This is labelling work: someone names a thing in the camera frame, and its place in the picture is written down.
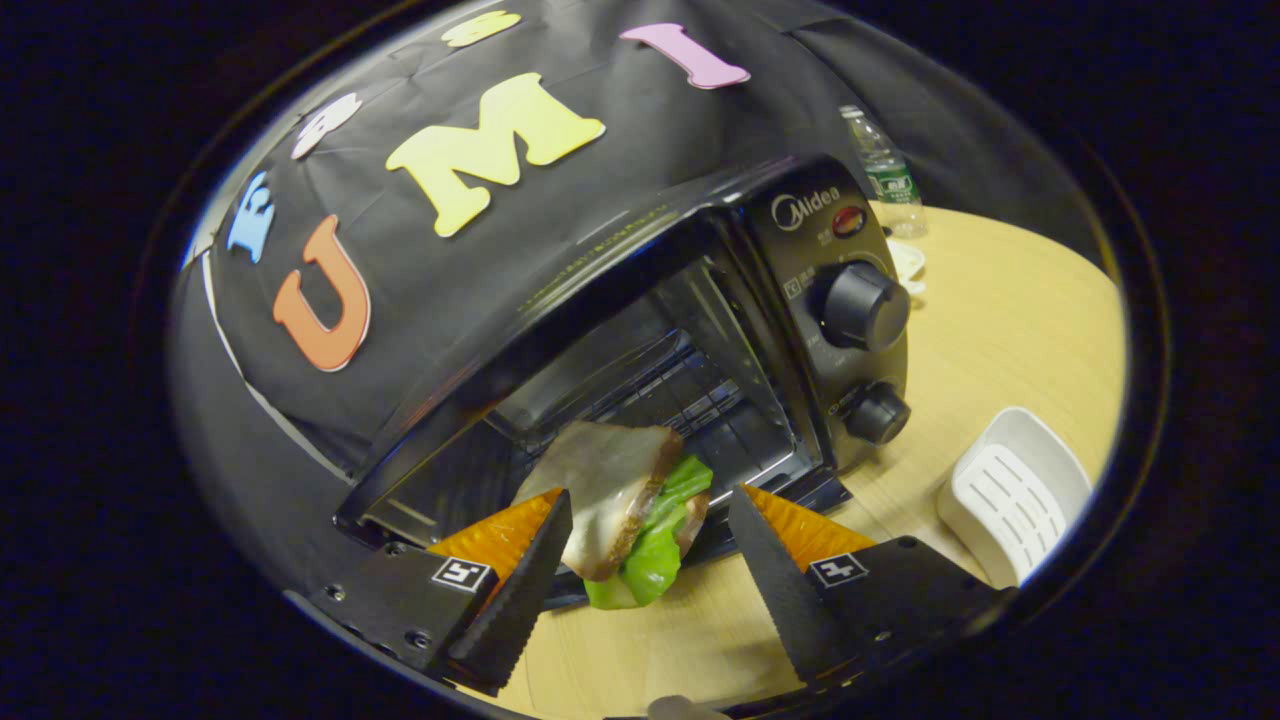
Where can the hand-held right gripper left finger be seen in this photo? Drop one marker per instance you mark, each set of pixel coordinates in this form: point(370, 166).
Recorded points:
point(515, 605)

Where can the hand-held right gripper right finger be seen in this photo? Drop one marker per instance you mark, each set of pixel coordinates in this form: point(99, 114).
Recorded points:
point(785, 600)

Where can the white bread lettuce sandwich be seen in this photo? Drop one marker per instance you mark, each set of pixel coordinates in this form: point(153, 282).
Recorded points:
point(610, 480)

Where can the black electric oven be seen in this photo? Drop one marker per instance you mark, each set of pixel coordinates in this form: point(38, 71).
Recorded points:
point(790, 250)

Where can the white plastic tray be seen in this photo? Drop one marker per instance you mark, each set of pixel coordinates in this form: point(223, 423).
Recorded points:
point(1015, 490)

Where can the small white dish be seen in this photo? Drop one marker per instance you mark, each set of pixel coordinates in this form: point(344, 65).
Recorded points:
point(906, 262)

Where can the clear plastic water bottle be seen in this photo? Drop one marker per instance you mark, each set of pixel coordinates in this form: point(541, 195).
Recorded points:
point(888, 180)

